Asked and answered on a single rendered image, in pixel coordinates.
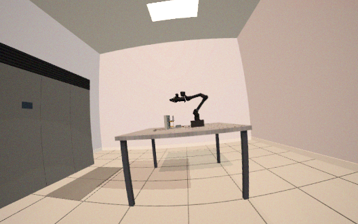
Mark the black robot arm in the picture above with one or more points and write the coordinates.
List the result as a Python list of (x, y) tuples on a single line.
[(195, 112)]

